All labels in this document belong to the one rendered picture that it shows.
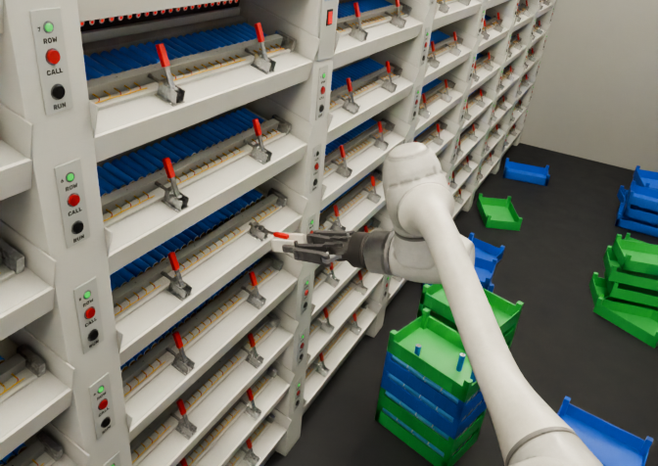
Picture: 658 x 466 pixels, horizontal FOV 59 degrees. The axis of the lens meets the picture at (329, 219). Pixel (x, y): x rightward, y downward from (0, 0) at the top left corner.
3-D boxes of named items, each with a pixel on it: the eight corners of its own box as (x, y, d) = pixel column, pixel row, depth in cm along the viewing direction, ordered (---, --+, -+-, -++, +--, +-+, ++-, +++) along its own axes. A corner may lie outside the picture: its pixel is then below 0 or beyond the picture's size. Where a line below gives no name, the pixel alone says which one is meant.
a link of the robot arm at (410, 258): (409, 257, 123) (399, 206, 116) (483, 265, 115) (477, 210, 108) (392, 291, 115) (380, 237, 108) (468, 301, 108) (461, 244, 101)
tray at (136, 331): (298, 228, 147) (308, 199, 142) (116, 370, 99) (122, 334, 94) (235, 189, 152) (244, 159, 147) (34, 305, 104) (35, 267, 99)
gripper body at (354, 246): (364, 276, 117) (324, 271, 122) (381, 257, 124) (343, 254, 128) (359, 243, 114) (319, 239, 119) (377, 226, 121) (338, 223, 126)
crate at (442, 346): (497, 371, 185) (503, 352, 181) (464, 402, 172) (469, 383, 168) (422, 325, 202) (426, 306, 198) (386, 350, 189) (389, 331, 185)
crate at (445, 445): (482, 424, 196) (487, 407, 193) (448, 457, 183) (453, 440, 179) (411, 376, 214) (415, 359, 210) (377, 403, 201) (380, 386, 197)
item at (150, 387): (293, 290, 156) (308, 253, 149) (125, 446, 109) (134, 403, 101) (234, 250, 161) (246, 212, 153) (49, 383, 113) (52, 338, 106)
